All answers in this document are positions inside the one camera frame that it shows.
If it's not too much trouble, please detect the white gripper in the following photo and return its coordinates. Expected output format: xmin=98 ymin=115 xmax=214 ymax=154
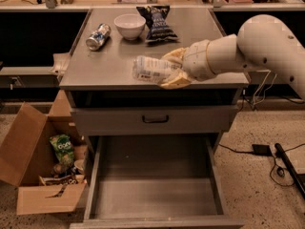
xmin=158 ymin=40 xmax=216 ymax=90

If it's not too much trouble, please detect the clear plastic water bottle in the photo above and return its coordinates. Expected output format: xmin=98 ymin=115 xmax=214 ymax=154
xmin=132 ymin=55 xmax=181 ymax=83

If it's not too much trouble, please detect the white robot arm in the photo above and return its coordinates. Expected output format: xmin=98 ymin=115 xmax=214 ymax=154
xmin=160 ymin=14 xmax=305 ymax=99

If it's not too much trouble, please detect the closed grey upper drawer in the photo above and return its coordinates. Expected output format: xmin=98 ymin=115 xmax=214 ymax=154
xmin=71 ymin=105 xmax=237 ymax=135

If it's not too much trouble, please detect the grey drawer cabinet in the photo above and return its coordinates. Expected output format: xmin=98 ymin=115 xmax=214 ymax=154
xmin=60 ymin=6 xmax=249 ymax=229

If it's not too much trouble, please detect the open grey middle drawer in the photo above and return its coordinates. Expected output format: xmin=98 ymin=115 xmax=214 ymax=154
xmin=70 ymin=135 xmax=243 ymax=229

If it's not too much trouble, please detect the dark blue chip bag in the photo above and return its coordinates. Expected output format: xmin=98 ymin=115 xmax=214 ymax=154
xmin=136 ymin=5 xmax=178 ymax=42

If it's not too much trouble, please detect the white ceramic bowl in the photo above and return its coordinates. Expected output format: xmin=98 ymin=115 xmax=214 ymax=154
xmin=114 ymin=14 xmax=146 ymax=41

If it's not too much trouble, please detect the silver blue soda can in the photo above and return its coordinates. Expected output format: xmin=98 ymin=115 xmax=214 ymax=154
xmin=86 ymin=23 xmax=112 ymax=51

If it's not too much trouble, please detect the black power adapter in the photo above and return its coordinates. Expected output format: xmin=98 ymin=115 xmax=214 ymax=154
xmin=252 ymin=144 xmax=272 ymax=156

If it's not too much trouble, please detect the green snack bag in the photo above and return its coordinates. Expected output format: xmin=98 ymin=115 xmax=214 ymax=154
xmin=49 ymin=135 xmax=74 ymax=167

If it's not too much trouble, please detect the black floor bar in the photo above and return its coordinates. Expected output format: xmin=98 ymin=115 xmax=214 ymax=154
xmin=274 ymin=143 xmax=305 ymax=199

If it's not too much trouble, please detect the dark snack packet in box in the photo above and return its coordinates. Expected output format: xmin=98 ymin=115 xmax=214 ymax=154
xmin=39 ymin=175 xmax=85 ymax=186

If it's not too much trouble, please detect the open cardboard box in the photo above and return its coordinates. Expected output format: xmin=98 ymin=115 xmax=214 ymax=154
xmin=0 ymin=91 xmax=88 ymax=215

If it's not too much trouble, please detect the black drawer handle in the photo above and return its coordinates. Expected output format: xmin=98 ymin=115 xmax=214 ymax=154
xmin=142 ymin=115 xmax=170 ymax=124

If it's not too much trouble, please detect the black floor cable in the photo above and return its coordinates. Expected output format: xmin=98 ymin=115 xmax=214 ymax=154
xmin=218 ymin=142 xmax=305 ymax=188

